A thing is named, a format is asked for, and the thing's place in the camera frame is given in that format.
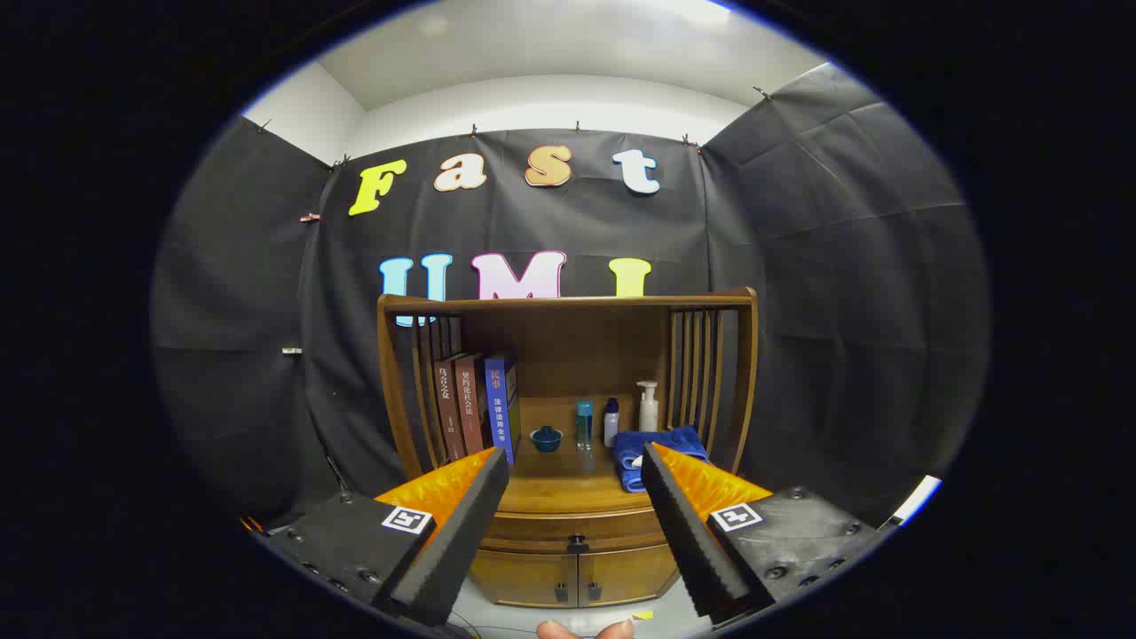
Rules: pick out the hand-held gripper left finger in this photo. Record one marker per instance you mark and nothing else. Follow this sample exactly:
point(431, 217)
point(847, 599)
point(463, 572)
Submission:
point(460, 543)

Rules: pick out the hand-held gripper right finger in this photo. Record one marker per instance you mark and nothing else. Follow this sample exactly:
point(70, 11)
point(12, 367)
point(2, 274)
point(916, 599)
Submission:
point(692, 543)

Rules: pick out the wooden drawer with black knob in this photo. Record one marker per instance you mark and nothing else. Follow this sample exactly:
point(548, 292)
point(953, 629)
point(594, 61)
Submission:
point(550, 528)

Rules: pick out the wooden cabinet door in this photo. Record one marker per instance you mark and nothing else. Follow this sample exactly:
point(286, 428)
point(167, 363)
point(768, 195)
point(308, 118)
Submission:
point(524, 577)
point(626, 572)

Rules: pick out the wooden countertop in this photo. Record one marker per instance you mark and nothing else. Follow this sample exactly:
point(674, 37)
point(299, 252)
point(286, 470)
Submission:
point(568, 484)

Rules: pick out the wooden cabinet with slatted sides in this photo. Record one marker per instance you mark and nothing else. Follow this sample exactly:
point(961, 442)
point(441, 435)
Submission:
point(577, 346)

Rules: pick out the blue towel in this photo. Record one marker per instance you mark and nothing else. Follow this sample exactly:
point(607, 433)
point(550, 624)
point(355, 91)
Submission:
point(632, 448)

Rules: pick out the dark brown book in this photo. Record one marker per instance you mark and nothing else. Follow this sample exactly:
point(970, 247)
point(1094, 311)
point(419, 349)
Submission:
point(448, 408)

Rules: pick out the teal lidded tea cup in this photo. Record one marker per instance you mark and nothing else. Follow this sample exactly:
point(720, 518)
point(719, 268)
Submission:
point(546, 437)

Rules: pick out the white pump bottle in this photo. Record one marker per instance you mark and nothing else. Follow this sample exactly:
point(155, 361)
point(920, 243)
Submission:
point(649, 413)

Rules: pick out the reddish brown book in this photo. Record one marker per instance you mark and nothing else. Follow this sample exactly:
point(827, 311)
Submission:
point(470, 404)

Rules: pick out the blue book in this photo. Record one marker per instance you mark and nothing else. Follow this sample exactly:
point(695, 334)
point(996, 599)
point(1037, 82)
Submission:
point(500, 408)

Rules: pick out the white bottle with blue cap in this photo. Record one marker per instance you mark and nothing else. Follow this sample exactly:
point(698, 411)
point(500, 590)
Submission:
point(611, 426)

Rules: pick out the clear blue bottle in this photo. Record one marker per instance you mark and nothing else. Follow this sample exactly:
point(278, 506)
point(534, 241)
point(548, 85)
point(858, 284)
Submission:
point(583, 426)

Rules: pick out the black backdrop cloth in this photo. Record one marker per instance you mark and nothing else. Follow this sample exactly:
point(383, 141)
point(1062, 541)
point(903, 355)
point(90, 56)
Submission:
point(799, 266)

